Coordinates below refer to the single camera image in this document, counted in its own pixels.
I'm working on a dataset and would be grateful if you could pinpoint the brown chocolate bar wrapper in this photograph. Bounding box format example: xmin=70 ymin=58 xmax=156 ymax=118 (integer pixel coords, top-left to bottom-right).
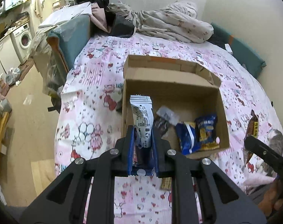
xmin=243 ymin=110 xmax=259 ymax=166

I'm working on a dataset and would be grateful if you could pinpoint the white blue snack packet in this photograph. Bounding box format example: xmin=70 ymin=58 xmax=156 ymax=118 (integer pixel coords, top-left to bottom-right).
xmin=129 ymin=95 xmax=154 ymax=176

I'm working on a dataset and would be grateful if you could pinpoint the yellow checkered wafer packet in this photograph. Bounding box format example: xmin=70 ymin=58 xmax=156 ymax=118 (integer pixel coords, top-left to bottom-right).
xmin=160 ymin=178 xmax=172 ymax=191

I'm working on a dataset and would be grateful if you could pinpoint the blue yellow snack bag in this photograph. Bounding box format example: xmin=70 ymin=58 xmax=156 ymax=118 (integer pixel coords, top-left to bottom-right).
xmin=195 ymin=114 xmax=220 ymax=151
xmin=175 ymin=122 xmax=201 ymax=155

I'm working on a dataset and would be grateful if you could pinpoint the dark chocolate clear packet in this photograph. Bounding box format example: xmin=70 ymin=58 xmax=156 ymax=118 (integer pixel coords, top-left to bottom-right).
xmin=153 ymin=116 xmax=169 ymax=137

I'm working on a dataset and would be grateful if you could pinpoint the grey white cat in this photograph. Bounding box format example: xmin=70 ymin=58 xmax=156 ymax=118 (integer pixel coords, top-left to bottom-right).
xmin=261 ymin=129 xmax=283 ymax=176

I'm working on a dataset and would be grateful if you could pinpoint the pink cartoon bed sheet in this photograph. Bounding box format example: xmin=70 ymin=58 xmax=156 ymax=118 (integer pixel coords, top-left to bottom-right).
xmin=53 ymin=32 xmax=283 ymax=224

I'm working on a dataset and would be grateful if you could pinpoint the brown cardboard box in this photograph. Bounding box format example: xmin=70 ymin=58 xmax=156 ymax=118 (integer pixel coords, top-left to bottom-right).
xmin=121 ymin=55 xmax=229 ymax=159

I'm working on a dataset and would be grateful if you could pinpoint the teal headboard cushion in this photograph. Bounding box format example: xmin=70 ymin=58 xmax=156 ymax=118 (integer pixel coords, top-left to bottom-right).
xmin=208 ymin=23 xmax=266 ymax=79

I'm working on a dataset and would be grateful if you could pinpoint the white plastic bag on floor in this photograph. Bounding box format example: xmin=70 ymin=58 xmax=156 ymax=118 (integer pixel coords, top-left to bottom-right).
xmin=5 ymin=67 xmax=21 ymax=86

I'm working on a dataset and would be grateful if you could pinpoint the teal side cushion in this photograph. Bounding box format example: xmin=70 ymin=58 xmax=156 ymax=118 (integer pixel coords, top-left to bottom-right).
xmin=46 ymin=15 xmax=91 ymax=77

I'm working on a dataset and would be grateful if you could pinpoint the white washing machine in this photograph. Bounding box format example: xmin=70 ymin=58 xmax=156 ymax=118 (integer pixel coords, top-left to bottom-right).
xmin=10 ymin=23 xmax=32 ymax=65

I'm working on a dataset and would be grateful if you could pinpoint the crumpled beige blanket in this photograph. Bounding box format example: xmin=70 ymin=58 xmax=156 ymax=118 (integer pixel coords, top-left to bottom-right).
xmin=108 ymin=1 xmax=214 ymax=43

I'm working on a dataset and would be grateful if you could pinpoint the pink garment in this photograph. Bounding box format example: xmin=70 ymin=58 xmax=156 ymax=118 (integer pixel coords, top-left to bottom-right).
xmin=89 ymin=3 xmax=111 ymax=33

